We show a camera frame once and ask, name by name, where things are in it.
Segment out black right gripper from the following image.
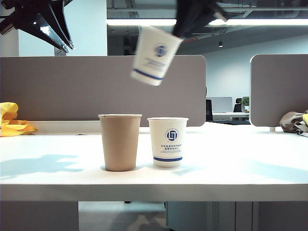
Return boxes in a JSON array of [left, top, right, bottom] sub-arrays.
[[172, 0, 231, 39]]

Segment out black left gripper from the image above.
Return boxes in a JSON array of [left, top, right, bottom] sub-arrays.
[[0, 0, 76, 54]]

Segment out white paper cup blue logo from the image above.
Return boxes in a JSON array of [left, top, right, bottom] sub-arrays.
[[130, 26, 182, 87], [147, 117, 189, 168]]

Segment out tall brown paper cup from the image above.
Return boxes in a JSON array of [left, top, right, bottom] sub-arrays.
[[98, 114, 142, 172]]

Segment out wide grey desk divider panel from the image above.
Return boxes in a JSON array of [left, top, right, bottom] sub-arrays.
[[0, 55, 207, 128]]

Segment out long ceiling light strip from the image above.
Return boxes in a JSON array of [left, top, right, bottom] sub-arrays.
[[106, 18, 308, 26]]

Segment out white background desk screen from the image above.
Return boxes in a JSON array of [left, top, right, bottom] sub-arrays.
[[206, 96, 233, 113]]

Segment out black office chair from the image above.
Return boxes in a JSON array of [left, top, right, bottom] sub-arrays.
[[233, 98, 243, 113]]

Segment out white background desk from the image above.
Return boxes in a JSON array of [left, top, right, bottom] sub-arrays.
[[213, 112, 250, 121]]

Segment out yellow crumpled cloth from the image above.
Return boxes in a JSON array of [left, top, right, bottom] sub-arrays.
[[0, 102, 39, 137]]

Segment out narrow grey desk divider panel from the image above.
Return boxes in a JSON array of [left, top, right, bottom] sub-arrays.
[[250, 54, 308, 128]]

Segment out brown fabric bag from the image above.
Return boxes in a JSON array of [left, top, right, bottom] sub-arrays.
[[279, 111, 308, 138]]

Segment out grey table leg panel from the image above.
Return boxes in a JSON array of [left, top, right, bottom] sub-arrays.
[[0, 201, 79, 231]]

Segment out grey under-desk cabinet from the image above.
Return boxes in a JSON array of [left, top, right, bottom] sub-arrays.
[[166, 201, 253, 231]]

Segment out white cable tray rail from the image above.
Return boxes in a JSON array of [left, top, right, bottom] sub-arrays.
[[27, 120, 104, 135]]

